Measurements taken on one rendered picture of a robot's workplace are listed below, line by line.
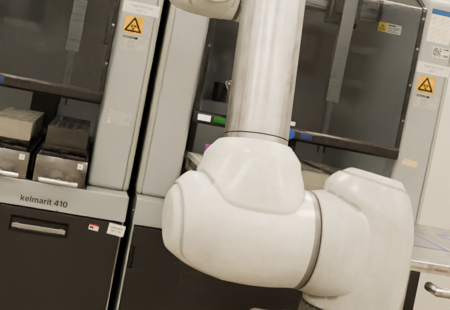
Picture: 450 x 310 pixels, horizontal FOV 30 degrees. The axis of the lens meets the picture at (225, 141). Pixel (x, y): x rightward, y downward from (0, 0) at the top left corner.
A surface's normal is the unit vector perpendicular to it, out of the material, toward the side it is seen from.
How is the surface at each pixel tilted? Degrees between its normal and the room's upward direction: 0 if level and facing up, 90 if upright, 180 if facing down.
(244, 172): 70
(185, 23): 90
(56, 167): 90
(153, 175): 90
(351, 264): 91
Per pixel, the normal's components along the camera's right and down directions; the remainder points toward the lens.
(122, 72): 0.15, 0.08
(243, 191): 0.13, -0.23
